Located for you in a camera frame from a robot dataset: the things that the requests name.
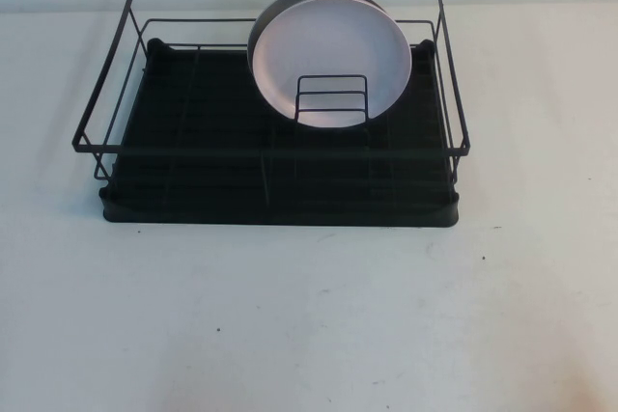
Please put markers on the black plastic drain tray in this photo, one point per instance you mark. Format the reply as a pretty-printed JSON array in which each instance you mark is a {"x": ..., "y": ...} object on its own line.
[{"x": 217, "y": 200}]

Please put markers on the pink round plate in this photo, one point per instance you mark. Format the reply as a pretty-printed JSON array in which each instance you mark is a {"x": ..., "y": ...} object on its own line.
[{"x": 328, "y": 45}]

